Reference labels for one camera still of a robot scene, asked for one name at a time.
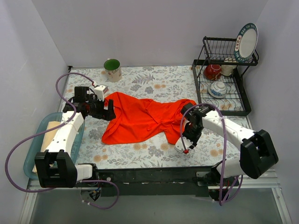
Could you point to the blue white porcelain bowl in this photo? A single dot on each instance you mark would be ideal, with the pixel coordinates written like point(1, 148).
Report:
point(218, 89)

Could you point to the white green-rimmed plate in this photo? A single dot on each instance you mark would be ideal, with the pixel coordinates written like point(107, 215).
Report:
point(246, 42)

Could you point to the floral green-inside mug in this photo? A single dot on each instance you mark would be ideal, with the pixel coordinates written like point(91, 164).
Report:
point(113, 70)

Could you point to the orange t shirt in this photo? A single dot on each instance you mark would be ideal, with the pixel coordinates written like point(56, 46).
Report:
point(140, 119)

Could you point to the cream cup in rack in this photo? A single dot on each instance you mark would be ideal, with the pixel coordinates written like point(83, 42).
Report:
point(227, 70)

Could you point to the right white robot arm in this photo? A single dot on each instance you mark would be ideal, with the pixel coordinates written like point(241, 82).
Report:
point(257, 151)

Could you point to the blue plastic tray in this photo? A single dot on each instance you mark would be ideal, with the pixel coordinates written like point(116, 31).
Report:
point(37, 142)

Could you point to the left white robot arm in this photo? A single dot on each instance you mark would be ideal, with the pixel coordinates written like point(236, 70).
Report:
point(54, 166)

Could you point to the black wire dish rack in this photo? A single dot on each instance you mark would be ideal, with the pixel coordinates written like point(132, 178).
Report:
point(220, 51)

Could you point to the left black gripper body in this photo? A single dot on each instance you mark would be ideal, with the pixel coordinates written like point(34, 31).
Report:
point(106, 109)

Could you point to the red bowl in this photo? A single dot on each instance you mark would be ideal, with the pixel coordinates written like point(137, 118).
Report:
point(213, 72)

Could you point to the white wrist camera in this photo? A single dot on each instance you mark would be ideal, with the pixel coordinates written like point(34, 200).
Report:
point(183, 145)
point(99, 91)

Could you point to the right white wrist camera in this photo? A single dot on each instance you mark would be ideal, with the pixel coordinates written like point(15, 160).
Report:
point(183, 145)

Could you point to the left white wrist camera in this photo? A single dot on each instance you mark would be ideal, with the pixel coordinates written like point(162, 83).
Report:
point(99, 91)

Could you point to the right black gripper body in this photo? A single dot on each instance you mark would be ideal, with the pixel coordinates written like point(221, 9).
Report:
point(189, 136)

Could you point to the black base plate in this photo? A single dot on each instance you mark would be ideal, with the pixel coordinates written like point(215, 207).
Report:
point(151, 182)

